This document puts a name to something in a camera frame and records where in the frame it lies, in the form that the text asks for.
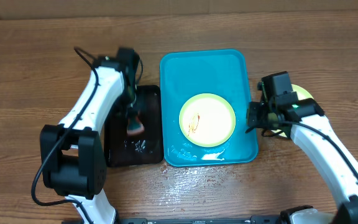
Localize teal and orange sponge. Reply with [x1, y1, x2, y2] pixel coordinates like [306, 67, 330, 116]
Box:
[127, 116, 144, 136]

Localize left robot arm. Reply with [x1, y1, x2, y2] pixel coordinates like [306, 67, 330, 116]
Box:
[31, 56, 143, 223]

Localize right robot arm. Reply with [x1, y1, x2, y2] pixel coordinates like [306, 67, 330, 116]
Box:
[247, 98, 358, 223]

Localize black plastic tray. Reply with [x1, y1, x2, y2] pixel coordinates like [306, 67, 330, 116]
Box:
[104, 85, 164, 167]

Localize teal plastic tray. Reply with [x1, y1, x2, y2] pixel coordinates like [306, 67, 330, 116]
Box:
[160, 49, 259, 167]

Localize yellow-green plate with stain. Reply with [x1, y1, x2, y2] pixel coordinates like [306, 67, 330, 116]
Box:
[178, 93, 236, 147]

